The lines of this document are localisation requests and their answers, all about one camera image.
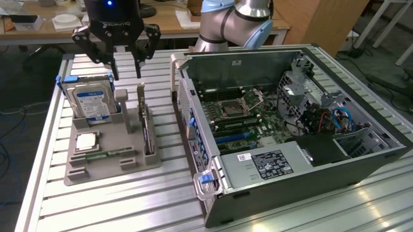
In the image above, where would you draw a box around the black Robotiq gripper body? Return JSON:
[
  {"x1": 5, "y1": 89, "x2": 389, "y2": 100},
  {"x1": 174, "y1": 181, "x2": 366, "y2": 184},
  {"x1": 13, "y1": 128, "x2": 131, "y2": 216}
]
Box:
[{"x1": 84, "y1": 0, "x2": 146, "y2": 48}]

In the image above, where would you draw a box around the Nvidia graphics card metal bracket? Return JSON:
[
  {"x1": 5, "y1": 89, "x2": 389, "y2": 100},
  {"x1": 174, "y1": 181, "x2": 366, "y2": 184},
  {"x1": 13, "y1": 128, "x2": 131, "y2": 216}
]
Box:
[{"x1": 136, "y1": 83, "x2": 156, "y2": 157}]

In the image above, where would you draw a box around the black RAM slot bank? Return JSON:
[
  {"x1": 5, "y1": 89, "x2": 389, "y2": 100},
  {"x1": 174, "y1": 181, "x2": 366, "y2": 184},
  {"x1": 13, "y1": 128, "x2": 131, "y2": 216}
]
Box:
[
  {"x1": 199, "y1": 87, "x2": 247, "y2": 102},
  {"x1": 211, "y1": 117, "x2": 262, "y2": 132}
]

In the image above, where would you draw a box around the blue slot retainer strip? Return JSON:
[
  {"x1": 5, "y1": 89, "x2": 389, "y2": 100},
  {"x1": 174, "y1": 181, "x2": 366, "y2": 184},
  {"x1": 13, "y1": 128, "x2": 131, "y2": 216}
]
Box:
[{"x1": 188, "y1": 108, "x2": 210, "y2": 167}]

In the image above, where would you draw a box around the blue expansion slot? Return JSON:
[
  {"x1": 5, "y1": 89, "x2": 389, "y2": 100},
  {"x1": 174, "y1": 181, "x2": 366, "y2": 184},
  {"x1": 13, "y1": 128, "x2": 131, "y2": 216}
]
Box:
[{"x1": 215, "y1": 133, "x2": 253, "y2": 144}]

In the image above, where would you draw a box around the wooden desk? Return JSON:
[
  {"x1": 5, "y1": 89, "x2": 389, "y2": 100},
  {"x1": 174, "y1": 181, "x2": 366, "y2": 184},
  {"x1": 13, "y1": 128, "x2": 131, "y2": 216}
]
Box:
[{"x1": 0, "y1": 0, "x2": 291, "y2": 46}]

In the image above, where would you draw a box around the black round lamp base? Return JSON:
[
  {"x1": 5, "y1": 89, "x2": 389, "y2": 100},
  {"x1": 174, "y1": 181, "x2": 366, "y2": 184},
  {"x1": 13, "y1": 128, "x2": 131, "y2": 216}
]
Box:
[{"x1": 142, "y1": 4, "x2": 158, "y2": 19}]

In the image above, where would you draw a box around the white paper stack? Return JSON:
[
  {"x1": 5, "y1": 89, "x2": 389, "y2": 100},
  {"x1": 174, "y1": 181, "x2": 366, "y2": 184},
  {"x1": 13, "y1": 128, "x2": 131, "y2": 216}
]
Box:
[{"x1": 175, "y1": 9, "x2": 203, "y2": 30}]

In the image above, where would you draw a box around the white block round hollow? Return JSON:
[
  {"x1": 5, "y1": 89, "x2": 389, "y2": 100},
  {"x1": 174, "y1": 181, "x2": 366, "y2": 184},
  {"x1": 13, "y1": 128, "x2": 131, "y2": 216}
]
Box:
[{"x1": 52, "y1": 14, "x2": 84, "y2": 32}]

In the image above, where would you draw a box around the black chair base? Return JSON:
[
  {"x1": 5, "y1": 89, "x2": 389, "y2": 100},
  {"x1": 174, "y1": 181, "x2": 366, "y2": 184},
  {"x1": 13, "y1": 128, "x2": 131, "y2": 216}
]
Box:
[{"x1": 19, "y1": 44, "x2": 65, "y2": 72}]

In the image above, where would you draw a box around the brown cardboard box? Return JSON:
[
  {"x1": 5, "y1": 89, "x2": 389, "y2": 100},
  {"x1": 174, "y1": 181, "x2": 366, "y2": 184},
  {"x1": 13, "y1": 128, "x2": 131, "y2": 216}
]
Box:
[{"x1": 187, "y1": 0, "x2": 204, "y2": 16}]

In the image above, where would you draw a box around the hard disk with blue rails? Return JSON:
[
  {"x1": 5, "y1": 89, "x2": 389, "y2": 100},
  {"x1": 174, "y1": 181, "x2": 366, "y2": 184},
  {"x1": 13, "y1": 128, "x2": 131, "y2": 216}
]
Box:
[{"x1": 56, "y1": 72, "x2": 118, "y2": 125}]

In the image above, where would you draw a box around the white box dark lid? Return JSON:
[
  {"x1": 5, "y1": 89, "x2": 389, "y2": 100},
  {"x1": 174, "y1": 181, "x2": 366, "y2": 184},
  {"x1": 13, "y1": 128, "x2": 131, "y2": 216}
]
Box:
[{"x1": 9, "y1": 14, "x2": 43, "y2": 31}]

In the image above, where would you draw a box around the CPU socket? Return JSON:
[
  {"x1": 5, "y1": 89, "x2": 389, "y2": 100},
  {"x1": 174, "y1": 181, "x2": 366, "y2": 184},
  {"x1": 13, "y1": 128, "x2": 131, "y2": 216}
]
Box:
[{"x1": 219, "y1": 99, "x2": 246, "y2": 119}]

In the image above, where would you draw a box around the silver CPU chip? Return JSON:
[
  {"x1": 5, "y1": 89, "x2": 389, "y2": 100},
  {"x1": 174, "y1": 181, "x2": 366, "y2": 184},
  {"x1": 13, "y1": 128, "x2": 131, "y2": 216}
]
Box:
[{"x1": 75, "y1": 132, "x2": 100, "y2": 151}]

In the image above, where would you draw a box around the metal socket cover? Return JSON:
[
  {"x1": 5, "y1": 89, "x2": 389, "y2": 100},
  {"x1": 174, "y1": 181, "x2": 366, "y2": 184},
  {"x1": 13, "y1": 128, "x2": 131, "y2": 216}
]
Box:
[{"x1": 240, "y1": 88, "x2": 263, "y2": 108}]

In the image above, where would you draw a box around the green RAM stick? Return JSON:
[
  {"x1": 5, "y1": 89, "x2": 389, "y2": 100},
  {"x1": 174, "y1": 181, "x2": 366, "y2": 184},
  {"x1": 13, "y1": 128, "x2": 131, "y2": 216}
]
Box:
[{"x1": 71, "y1": 147, "x2": 134, "y2": 160}]

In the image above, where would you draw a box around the perforated metal disk bay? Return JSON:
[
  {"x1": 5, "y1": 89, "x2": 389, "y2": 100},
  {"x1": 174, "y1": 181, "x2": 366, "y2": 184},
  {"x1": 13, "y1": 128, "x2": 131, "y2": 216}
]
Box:
[{"x1": 277, "y1": 58, "x2": 326, "y2": 119}]

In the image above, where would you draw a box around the grey plastic parts rack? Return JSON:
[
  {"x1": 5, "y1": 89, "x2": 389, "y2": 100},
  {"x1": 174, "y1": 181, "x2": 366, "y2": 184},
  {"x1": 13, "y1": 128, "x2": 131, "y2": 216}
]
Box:
[{"x1": 64, "y1": 88, "x2": 164, "y2": 187}]

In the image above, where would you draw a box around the green Dell motherboard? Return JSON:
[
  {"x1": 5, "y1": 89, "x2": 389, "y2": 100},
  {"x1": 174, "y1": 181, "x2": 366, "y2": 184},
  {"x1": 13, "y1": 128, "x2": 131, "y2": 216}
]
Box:
[{"x1": 192, "y1": 81, "x2": 293, "y2": 155}]

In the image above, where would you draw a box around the wooden cabinet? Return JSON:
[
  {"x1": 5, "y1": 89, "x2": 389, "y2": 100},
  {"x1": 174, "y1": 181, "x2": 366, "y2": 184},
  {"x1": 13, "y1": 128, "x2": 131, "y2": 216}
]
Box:
[{"x1": 283, "y1": 0, "x2": 371, "y2": 58}]

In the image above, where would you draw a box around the blue case release latch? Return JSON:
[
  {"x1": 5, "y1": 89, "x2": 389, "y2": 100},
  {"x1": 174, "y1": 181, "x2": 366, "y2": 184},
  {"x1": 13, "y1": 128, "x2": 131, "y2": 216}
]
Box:
[{"x1": 199, "y1": 169, "x2": 214, "y2": 186}]

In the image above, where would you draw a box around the grey power supply unit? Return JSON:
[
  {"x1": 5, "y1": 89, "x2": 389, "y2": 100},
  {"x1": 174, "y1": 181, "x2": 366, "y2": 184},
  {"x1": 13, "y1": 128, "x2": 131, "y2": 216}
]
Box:
[{"x1": 220, "y1": 141, "x2": 315, "y2": 189}]

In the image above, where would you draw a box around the black floor stand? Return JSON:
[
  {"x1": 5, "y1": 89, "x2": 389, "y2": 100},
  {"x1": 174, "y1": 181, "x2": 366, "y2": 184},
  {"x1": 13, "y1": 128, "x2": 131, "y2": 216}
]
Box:
[{"x1": 366, "y1": 72, "x2": 413, "y2": 97}]

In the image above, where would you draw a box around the open black PC case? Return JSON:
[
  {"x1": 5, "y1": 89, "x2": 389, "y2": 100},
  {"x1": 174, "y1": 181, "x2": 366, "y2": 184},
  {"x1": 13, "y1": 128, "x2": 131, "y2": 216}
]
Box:
[{"x1": 170, "y1": 47, "x2": 413, "y2": 229}]

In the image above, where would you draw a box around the grey metal drive cage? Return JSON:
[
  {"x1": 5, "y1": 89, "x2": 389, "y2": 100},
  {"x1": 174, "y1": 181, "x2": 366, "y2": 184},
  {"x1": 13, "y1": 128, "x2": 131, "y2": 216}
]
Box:
[{"x1": 331, "y1": 125, "x2": 388, "y2": 158}]

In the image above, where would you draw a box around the black power wire bundle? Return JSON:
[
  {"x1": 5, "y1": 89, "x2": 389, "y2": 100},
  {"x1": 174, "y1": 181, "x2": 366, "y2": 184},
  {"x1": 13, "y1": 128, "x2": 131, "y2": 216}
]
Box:
[{"x1": 302, "y1": 107, "x2": 335, "y2": 135}]

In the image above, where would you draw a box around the blue data wire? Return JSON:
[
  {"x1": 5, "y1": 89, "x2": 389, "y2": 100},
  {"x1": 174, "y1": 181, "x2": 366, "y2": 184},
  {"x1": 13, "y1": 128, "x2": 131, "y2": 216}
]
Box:
[{"x1": 331, "y1": 107, "x2": 355, "y2": 133}]

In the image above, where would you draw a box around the black plastic air duct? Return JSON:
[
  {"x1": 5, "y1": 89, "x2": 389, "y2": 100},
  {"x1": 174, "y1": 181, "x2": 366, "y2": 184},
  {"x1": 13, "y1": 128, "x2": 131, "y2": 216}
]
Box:
[{"x1": 297, "y1": 134, "x2": 351, "y2": 167}]

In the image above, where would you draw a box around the white table frame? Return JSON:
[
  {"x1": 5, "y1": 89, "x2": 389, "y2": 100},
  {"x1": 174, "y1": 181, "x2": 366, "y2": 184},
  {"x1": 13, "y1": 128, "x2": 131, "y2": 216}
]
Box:
[{"x1": 353, "y1": 0, "x2": 413, "y2": 66}]

